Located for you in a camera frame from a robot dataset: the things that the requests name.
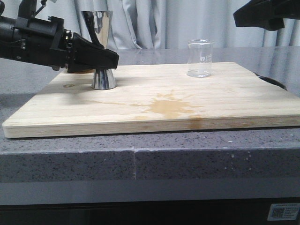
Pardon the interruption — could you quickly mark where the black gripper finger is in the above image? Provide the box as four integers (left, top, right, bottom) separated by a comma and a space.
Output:
233, 0, 300, 30

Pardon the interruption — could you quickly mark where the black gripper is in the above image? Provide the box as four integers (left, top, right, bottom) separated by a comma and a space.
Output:
0, 16, 119, 73

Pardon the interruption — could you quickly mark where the steel double jigger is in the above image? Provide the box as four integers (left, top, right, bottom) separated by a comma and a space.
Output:
82, 10, 116, 90

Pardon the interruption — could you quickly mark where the glass beaker with liquid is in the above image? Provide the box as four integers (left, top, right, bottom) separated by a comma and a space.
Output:
187, 39, 214, 78

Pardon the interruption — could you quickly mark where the yellow lemon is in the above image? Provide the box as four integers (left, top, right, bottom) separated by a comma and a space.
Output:
74, 69, 95, 74

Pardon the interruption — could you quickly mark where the grey curtain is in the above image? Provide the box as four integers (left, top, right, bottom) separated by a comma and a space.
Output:
39, 0, 300, 49

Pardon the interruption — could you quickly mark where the wooden cutting board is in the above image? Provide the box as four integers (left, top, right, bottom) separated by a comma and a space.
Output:
3, 62, 300, 138

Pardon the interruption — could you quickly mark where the white QR code label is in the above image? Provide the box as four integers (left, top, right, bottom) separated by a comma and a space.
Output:
267, 203, 300, 221

